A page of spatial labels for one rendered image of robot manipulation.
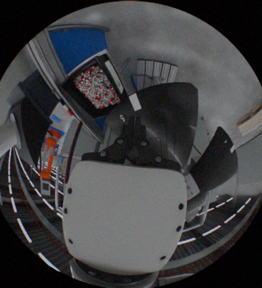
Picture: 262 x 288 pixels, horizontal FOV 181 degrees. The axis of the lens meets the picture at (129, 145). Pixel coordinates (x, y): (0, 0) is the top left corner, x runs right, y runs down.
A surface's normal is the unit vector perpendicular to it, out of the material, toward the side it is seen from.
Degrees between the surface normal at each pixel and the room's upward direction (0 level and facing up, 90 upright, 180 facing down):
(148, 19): 0
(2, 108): 90
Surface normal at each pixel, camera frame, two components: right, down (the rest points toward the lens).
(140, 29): -0.11, 0.94
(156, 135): -0.63, 0.44
